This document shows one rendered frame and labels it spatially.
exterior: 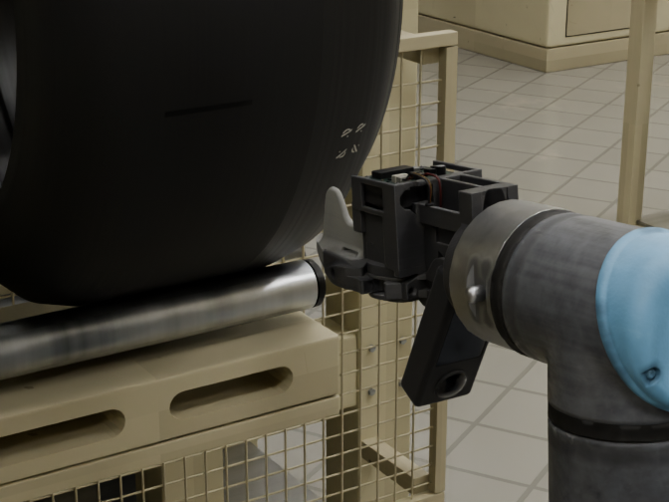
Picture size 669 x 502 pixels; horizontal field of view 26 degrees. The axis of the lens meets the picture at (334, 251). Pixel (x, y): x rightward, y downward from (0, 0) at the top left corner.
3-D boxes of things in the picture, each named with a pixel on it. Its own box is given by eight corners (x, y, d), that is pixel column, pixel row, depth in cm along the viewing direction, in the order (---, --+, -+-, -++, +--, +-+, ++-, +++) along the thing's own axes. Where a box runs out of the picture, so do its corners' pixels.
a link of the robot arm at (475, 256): (608, 340, 89) (484, 374, 85) (557, 323, 94) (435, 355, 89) (605, 197, 87) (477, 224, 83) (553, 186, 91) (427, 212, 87)
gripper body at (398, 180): (434, 157, 101) (546, 180, 91) (439, 277, 103) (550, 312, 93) (340, 174, 97) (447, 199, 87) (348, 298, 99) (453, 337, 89)
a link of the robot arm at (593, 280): (636, 444, 75) (637, 255, 72) (488, 384, 85) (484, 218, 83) (765, 406, 79) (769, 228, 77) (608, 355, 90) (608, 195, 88)
